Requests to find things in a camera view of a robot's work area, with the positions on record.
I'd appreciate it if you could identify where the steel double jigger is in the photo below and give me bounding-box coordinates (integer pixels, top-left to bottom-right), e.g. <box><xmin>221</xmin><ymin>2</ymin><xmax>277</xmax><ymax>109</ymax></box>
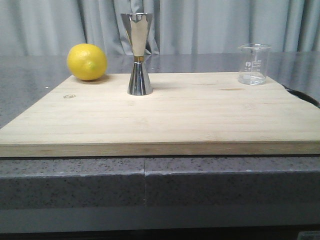
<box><xmin>121</xmin><ymin>13</ymin><xmax>153</xmax><ymax>96</ymax></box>

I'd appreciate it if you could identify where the glass measuring beaker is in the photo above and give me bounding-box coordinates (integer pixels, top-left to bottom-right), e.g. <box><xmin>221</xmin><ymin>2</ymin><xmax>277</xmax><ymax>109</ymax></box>
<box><xmin>238</xmin><ymin>43</ymin><xmax>272</xmax><ymax>86</ymax></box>

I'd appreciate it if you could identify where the wooden cutting board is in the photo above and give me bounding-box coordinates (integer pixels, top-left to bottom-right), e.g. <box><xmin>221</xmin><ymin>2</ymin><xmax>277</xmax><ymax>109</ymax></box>
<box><xmin>0</xmin><ymin>72</ymin><xmax>320</xmax><ymax>157</ymax></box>

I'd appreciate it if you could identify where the yellow lemon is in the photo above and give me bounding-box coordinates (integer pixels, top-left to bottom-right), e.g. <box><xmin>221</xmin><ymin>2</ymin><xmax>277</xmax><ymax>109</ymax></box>
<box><xmin>66</xmin><ymin>43</ymin><xmax>108</xmax><ymax>81</ymax></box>

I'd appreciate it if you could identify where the grey curtain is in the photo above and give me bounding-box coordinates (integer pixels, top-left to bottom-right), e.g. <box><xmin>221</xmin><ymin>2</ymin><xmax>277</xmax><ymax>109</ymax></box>
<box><xmin>0</xmin><ymin>0</ymin><xmax>320</xmax><ymax>56</ymax></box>

